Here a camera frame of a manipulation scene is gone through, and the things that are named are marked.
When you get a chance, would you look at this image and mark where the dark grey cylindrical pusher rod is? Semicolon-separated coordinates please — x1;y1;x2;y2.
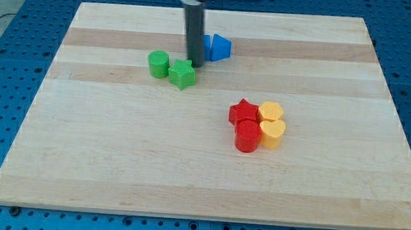
184;2;206;67

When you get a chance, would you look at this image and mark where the green cylinder block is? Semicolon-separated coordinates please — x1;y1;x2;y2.
147;50;170;79

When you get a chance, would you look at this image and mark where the green star block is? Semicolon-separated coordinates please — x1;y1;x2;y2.
169;59;196;90

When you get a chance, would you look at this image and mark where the wooden board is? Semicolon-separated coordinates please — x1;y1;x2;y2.
0;2;411;230

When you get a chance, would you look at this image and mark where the blue block behind rod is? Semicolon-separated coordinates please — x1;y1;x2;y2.
204;35;212;61

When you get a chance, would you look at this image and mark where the blue triangular block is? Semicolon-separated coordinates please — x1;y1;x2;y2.
210;34;232;62

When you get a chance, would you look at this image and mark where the red star block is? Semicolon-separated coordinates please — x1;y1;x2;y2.
228;98;258;126

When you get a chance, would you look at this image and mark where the yellow hexagon block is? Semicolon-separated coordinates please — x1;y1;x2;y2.
258;101;284;122

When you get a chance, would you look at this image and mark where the red cylinder block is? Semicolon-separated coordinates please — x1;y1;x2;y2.
234;119;262;153

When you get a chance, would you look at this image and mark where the yellow heart block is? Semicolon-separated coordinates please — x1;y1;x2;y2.
259;119;286;149

